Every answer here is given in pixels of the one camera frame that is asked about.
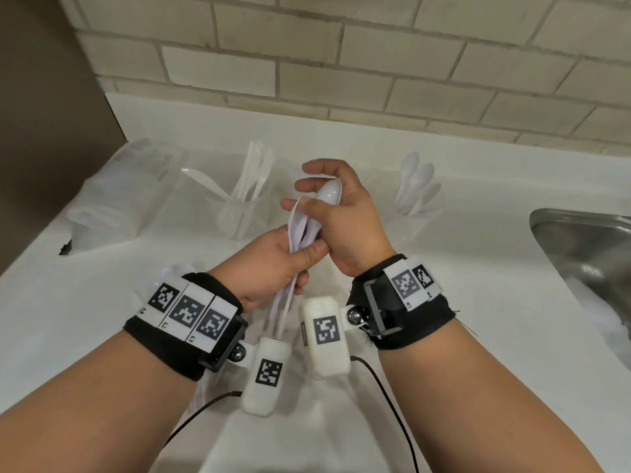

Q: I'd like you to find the black right wrist strap with markers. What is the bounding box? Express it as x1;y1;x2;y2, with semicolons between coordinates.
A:
346;254;457;351

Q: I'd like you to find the person's left forearm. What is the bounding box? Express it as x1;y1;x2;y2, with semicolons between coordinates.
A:
0;332;208;473

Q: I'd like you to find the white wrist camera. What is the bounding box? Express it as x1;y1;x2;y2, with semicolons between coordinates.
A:
298;296;352;381
240;335;286;418

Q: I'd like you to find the black left wrist strap with markers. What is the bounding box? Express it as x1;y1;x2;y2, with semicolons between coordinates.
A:
123;272;248;382

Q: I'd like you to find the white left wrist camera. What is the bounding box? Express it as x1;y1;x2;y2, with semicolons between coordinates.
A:
240;335;286;418

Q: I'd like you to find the stainless steel sink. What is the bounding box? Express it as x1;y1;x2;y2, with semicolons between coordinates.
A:
528;207;631;370

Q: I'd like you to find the bundle of white plastic cutlery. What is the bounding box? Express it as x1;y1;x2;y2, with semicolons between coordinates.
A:
268;196;326;340

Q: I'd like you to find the black wrist strap with markers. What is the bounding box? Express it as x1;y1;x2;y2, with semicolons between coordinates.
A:
346;254;457;351
123;272;248;382

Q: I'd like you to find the sleeve of stacked clear cups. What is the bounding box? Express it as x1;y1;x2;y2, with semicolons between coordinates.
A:
66;137;183;252

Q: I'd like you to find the bunch of white plastic spoons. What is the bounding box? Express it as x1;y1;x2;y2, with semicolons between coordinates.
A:
392;151;443;217

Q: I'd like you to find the white plastic spoon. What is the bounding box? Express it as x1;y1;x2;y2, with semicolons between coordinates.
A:
315;177;344;208

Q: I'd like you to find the black left camera cable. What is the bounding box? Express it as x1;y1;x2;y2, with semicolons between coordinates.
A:
161;390;243;451

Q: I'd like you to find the person's right forearm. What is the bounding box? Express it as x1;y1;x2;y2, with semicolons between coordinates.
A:
377;319;607;473

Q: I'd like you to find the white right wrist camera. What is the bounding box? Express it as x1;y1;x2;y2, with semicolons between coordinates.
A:
298;296;352;381

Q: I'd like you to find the person's right hand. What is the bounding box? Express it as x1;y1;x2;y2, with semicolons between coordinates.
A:
279;158;399;279

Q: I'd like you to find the person's left hand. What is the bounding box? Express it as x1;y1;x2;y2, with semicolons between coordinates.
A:
208;225;330;315

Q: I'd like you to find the black right camera cable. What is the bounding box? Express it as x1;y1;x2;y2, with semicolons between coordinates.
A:
348;355;420;473

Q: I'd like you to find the black camera cable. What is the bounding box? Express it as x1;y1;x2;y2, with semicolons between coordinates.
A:
348;355;420;473
161;390;243;451

